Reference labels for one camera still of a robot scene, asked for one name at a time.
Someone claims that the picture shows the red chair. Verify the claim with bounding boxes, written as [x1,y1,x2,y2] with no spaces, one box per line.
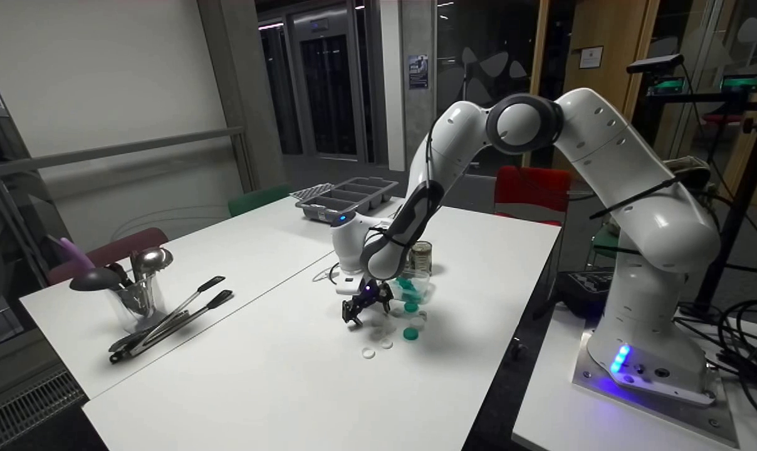
[493,163,576,226]

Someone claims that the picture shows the white paper door sign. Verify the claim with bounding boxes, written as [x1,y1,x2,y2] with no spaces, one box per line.
[579,44,607,73]

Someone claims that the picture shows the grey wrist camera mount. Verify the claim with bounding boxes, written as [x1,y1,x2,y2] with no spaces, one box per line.
[336,271,374,297]

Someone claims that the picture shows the black control box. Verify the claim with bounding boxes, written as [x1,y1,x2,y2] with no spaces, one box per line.
[555,267,611,325]

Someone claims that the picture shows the grey cutlery tray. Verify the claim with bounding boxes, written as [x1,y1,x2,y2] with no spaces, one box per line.
[302,172,400,226]

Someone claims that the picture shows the dark glass door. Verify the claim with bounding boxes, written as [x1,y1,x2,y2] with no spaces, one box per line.
[256,0,391,166]

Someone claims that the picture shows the pillar poster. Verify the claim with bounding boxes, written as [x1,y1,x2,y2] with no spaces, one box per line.
[406,52,431,92]

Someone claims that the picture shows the purple utensil handle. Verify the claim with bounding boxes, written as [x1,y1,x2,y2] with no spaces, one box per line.
[54,233,97,275]

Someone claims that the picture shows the metal wall railing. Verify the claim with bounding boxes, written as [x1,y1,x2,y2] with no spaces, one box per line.
[0,124,248,182]

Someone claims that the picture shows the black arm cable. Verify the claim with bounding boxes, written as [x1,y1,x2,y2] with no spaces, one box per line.
[589,176,687,220]

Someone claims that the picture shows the green chair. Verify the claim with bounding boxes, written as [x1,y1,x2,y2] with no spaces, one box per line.
[225,182,295,220]

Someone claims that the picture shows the black metal tongs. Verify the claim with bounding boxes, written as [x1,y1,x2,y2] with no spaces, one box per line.
[104,273,238,365]

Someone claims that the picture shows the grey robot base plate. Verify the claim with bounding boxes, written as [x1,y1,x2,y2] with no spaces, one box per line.
[569,327,741,449]

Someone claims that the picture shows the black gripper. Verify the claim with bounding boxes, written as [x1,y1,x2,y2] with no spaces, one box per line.
[341,277,396,330]

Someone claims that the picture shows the small jar with metal lid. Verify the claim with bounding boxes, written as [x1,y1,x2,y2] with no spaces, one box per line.
[409,237,436,277]

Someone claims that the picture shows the perforated grey tray lid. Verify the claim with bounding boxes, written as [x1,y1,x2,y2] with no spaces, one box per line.
[291,182,336,208]

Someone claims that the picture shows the black cable bundle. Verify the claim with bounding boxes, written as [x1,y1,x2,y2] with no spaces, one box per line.
[712,297,757,414]

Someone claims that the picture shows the floor heating grille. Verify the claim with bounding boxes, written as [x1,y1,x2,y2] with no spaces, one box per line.
[0,365,90,451]

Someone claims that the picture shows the silver spoon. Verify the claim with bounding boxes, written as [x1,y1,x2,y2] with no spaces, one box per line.
[131,246,178,280]

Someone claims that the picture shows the dark ladle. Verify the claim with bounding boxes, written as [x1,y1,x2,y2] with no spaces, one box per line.
[67,263,128,293]

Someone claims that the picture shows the grey camera cable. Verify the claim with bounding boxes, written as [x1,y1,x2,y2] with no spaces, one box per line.
[310,257,344,286]

